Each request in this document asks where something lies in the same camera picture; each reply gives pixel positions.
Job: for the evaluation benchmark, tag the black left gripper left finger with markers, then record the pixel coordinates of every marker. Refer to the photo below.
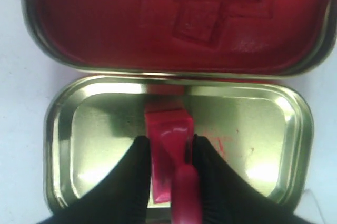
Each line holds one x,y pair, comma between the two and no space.
121,197

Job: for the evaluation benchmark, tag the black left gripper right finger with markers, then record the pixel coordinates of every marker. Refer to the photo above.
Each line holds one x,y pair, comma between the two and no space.
227,198

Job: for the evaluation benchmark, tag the red rubber stamp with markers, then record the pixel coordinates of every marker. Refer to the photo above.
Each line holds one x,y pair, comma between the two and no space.
170,129

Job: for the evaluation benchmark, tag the red ink pad tin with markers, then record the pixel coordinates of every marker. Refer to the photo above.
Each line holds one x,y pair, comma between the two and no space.
194,38

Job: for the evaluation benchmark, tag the gold metal tin lid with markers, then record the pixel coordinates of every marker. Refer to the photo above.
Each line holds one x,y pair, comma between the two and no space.
263,131

